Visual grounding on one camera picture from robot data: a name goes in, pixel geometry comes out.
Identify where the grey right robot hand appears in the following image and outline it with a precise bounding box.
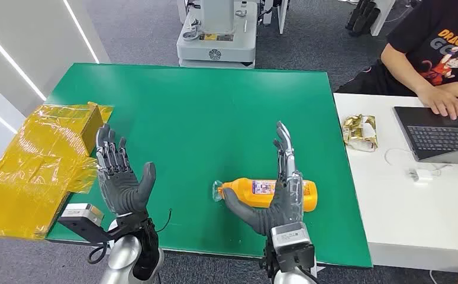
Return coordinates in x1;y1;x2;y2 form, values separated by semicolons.
221;121;306;237

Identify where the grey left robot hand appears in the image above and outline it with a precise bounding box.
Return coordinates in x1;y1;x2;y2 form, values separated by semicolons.
95;124;157;217

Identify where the orange detergent bottle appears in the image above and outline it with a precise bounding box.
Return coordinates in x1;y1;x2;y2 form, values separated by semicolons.
212;177;318;213

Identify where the yellow taped cardboard box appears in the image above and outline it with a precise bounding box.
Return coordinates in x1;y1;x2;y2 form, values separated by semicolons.
0;102;114;241

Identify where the crumpled gold wrapper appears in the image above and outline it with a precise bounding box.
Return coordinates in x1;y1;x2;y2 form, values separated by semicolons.
341;114;379;153

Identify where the white power adapter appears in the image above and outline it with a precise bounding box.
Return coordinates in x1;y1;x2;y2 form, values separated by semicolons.
407;167;434;185

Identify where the dark grey laptop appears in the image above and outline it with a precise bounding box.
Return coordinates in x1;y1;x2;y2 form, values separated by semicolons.
392;105;458;166

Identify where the person's hand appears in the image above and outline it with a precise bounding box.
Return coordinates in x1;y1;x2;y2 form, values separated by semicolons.
417;84;458;121

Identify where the person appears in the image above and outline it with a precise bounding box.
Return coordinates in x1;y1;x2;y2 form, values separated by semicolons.
336;0;458;120

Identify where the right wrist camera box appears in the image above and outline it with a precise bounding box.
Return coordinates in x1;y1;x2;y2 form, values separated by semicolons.
270;222;313;253

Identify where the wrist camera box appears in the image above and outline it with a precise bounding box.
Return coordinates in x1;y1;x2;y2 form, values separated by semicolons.
57;203;114;244
270;222;313;253

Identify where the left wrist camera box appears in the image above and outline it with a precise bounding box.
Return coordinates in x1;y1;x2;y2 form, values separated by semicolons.
57;203;114;244

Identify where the thin black wire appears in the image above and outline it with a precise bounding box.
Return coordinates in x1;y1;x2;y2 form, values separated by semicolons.
156;208;173;233

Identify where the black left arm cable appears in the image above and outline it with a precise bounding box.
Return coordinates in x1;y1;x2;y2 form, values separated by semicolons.
87;242;109;265

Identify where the thin white cable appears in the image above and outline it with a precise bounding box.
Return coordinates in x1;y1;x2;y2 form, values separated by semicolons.
383;147;453;178

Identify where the white furniture post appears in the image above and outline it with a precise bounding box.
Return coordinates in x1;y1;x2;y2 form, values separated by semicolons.
370;0;396;37

